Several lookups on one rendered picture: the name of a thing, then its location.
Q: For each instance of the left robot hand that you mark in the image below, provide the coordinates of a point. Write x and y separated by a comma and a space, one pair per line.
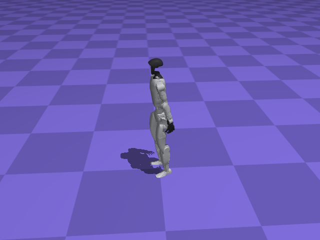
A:
170, 128

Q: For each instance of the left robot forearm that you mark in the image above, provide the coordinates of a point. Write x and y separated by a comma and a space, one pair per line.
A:
167, 113

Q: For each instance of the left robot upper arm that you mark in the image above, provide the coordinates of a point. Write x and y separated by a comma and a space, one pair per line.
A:
160, 87

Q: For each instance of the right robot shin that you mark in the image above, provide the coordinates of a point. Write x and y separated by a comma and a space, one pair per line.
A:
158, 151

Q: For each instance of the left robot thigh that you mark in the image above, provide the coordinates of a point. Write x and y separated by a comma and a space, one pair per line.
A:
160, 134

